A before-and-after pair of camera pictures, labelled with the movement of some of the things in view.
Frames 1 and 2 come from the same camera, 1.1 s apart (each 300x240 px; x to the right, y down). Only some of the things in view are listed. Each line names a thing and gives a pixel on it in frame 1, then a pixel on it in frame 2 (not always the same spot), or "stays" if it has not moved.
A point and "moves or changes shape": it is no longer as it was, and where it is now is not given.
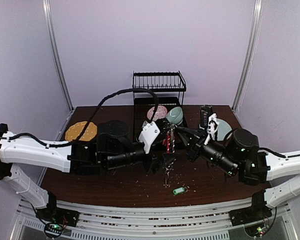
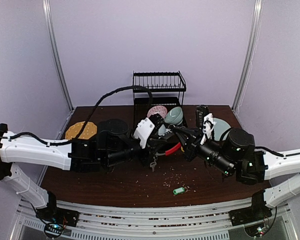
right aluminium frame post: [248, 62] stays
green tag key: [180, 190] stays
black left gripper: [154, 163] → [152, 148]
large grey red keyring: [168, 148] moves or changes shape
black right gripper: [194, 146] stays
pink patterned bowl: [161, 112] stays
